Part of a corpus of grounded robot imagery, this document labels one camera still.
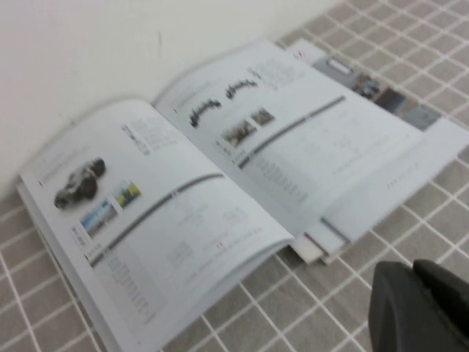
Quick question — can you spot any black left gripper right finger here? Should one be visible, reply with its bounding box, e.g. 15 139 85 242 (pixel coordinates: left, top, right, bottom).
413 259 469 312

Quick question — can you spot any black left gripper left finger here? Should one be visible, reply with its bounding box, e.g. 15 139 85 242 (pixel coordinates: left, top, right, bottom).
368 260 469 352

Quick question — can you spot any white product brochure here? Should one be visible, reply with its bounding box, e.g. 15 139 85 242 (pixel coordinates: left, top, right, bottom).
16 38 422 352

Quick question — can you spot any grey white checkered tablecloth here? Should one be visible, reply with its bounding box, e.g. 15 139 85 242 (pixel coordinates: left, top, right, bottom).
0 0 469 352

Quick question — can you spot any thin white booklet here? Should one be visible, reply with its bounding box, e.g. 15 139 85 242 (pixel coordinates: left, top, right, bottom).
303 219 352 265

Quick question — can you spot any brochure with photo cover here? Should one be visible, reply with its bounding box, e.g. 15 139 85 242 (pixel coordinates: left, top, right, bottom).
285 38 469 265

